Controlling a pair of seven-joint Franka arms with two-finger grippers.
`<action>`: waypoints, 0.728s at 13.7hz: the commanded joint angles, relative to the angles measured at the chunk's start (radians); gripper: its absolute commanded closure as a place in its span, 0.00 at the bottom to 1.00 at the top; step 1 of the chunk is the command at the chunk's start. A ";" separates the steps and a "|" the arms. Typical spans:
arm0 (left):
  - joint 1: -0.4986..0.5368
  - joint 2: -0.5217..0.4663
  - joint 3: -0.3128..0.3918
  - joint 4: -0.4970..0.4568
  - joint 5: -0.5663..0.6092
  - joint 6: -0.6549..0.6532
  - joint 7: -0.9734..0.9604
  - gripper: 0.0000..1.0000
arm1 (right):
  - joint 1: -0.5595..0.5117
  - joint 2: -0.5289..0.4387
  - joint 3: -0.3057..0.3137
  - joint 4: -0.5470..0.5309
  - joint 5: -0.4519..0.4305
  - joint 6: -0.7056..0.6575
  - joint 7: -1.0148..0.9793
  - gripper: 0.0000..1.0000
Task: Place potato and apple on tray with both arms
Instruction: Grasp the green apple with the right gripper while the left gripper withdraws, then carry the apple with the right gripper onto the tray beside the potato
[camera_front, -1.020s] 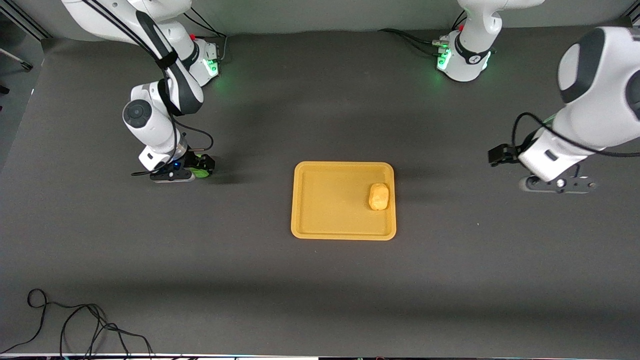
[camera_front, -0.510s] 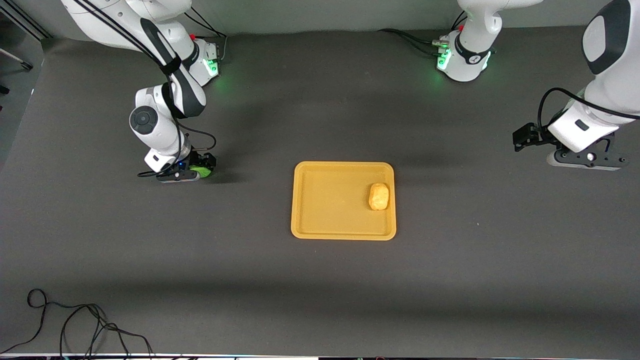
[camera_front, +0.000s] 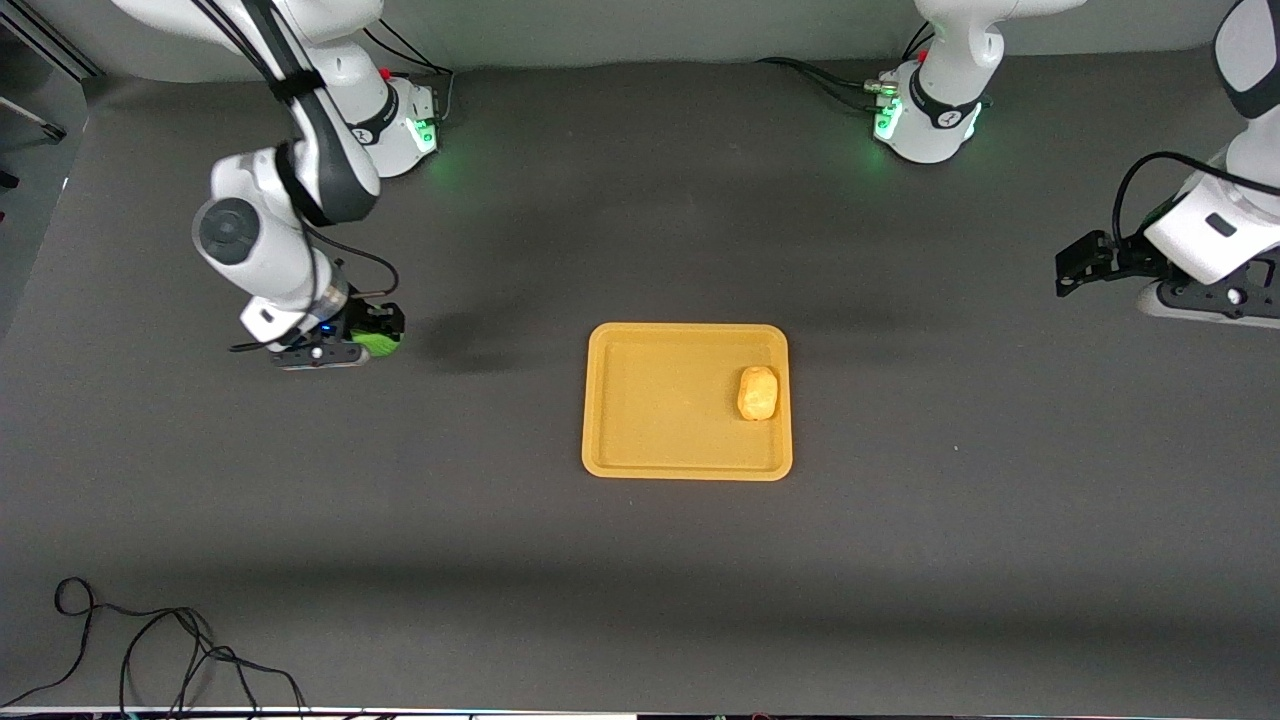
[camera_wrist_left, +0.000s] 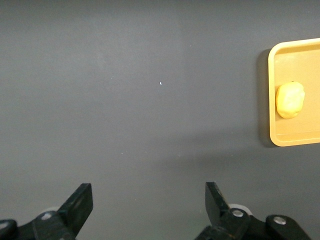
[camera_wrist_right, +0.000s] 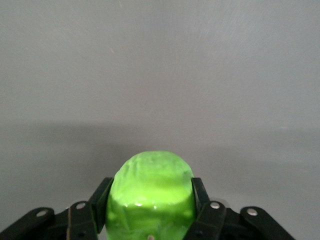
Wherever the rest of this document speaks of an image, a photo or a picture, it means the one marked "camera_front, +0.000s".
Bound black base cables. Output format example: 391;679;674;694
755;24;937;113
362;24;457;127

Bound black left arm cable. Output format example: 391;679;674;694
1111;150;1280;253

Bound black loose looped cable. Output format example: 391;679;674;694
0;577;307;717

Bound black left base cables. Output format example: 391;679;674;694
755;24;937;113

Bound yellow-brown potato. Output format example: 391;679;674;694
737;366;780;422

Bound aluminium frame rail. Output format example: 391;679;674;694
0;0;107;83

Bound black right base cables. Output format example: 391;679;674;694
362;24;457;127

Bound yellow plastic tray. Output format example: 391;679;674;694
581;322;794;482

